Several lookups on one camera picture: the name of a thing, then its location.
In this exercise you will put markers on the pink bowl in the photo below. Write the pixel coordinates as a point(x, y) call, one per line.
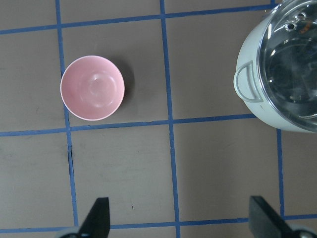
point(92, 88)

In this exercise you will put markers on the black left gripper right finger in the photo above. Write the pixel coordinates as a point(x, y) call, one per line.
point(264, 222)

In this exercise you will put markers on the glass pot lid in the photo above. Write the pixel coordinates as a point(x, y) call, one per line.
point(287, 62)

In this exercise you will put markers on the pale green cooking pot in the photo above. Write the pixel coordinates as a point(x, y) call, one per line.
point(247, 80)

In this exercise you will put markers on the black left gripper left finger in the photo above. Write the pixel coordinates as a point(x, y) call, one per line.
point(95, 225)

